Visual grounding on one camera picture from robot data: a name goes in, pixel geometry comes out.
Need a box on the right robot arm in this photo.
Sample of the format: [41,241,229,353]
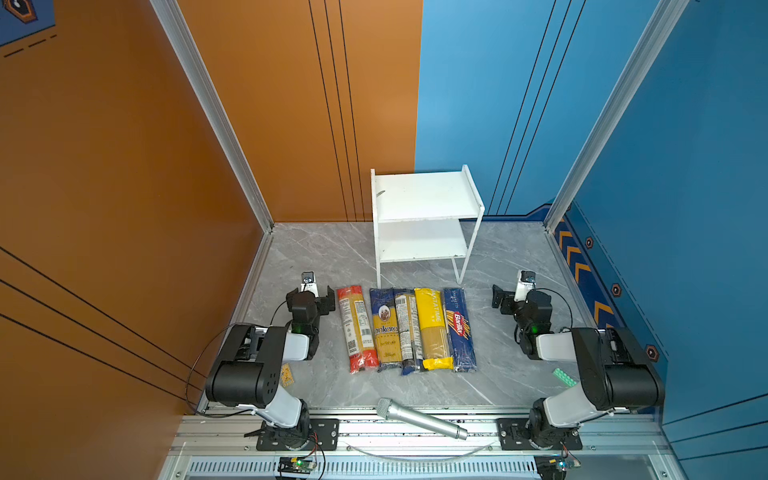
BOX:
[492,285,665,449]

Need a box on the blue yellow spaghetti bag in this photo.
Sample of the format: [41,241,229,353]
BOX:
[369,288,403,372]

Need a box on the blue Barilla spaghetti box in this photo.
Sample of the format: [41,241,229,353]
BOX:
[442,288,477,372]

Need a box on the red spaghetti bag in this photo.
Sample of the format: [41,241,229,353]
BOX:
[337,285,379,374]

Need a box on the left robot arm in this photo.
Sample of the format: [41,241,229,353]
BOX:
[205,287,335,450]

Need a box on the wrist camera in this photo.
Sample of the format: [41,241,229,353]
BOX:
[514,270,536,302]
[299,271,319,297]

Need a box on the green lego brick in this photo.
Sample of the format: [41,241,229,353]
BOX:
[552,368,578,388]

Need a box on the white two-tier metal shelf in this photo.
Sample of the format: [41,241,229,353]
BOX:
[371,165,485,284]

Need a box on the small yellow card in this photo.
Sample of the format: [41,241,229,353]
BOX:
[280,364,295,388]

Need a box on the silver microphone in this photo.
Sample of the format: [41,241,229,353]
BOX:
[376,398,469,440]

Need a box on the right circuit board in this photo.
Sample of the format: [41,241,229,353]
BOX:
[534,457,567,480]

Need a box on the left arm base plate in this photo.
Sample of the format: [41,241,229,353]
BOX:
[256,418,340,452]

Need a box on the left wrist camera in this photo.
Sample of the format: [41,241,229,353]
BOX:
[299,271,319,297]

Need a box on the clear label spaghetti bag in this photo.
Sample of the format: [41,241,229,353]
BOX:
[393,289,425,376]

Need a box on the aluminium front rail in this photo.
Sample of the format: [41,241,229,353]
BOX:
[159,408,686,479]

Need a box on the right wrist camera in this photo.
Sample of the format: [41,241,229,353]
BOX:
[514,270,536,302]

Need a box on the left green circuit board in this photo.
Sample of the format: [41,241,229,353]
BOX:
[276,457,320,479]

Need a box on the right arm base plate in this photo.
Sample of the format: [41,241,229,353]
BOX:
[496,418,583,451]

